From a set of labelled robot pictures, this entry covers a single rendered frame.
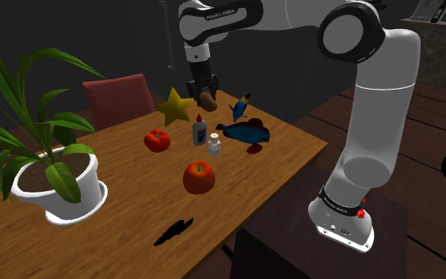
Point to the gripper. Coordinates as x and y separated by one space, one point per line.
200 71

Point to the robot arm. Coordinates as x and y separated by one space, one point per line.
377 116

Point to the brown potato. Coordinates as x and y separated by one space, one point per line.
207 100

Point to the yellow star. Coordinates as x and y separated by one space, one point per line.
175 108

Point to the small blue and yellow fish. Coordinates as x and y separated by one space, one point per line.
240 108

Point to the white glue bottle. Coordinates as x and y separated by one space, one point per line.
199 131

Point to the small white bottle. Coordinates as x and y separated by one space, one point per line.
214 145

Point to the large blue and red fish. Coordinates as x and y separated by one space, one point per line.
245 133

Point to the red tomato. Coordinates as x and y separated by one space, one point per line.
157 140

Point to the red chair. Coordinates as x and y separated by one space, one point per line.
118 100

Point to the red apple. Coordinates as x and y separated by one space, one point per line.
198 177

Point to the flat black object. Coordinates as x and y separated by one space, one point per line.
173 231

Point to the wooden table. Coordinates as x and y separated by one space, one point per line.
130 216

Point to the potted green plant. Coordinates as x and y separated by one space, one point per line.
52 170

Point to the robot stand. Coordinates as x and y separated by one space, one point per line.
323 247

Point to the stone counter with bottle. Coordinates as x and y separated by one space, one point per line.
439 46

